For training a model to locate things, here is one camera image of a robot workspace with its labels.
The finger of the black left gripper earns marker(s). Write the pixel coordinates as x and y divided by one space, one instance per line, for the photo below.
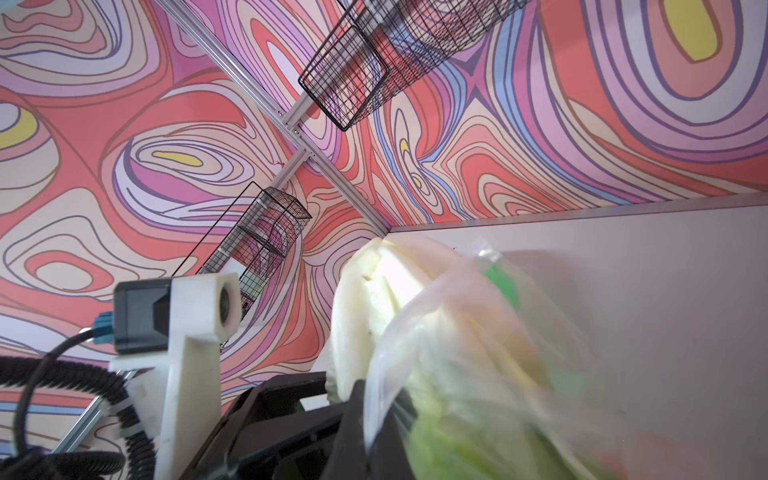
268 434

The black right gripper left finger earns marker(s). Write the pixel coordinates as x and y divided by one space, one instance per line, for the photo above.
348 459

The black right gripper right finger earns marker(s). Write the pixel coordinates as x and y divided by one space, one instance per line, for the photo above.
388 458

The green lettuce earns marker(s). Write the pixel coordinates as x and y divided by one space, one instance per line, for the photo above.
375 281

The clear zip top bag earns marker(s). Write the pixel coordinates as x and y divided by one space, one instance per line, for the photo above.
505 386

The black wire basket left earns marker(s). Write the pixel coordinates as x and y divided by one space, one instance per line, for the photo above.
251 235

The black wire basket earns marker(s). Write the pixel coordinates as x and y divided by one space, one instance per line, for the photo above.
251 235
379 48

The black wire basket rear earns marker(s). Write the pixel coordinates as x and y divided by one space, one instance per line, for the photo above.
379 48

